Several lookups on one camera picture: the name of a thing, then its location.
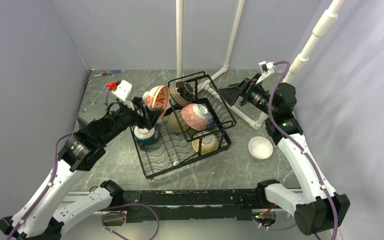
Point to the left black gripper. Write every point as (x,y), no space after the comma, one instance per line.
(149,116)

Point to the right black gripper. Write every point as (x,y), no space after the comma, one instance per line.
(246,88)

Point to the orange floral bowl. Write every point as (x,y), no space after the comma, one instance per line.
(157,98)

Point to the teal white bowl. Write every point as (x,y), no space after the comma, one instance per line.
(145,136)

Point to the blue white patterned bowl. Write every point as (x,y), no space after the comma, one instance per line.
(211,120)

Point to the brown geometric patterned bowl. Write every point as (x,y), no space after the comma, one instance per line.
(181,93)

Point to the pink patterned bowl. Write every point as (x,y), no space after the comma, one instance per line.
(196,116)

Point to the yellow patterned bowl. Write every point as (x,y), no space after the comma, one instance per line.
(206,144)

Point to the plain white bowl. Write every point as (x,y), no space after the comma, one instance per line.
(260,148)

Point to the tan speckled bowl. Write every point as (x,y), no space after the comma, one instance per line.
(176,122)

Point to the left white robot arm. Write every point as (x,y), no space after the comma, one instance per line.
(43,218)

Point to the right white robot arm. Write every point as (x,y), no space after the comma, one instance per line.
(320,207)

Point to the red blue screwdriver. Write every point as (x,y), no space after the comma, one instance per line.
(109,73)

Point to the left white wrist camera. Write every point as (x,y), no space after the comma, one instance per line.
(121,90)

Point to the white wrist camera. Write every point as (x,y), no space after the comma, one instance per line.
(266,69)
(121,90)

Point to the black wire dish rack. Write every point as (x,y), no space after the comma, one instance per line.
(177,144)

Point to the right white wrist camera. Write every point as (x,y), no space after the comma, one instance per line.
(266,69)

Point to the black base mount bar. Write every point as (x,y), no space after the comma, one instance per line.
(193,204)

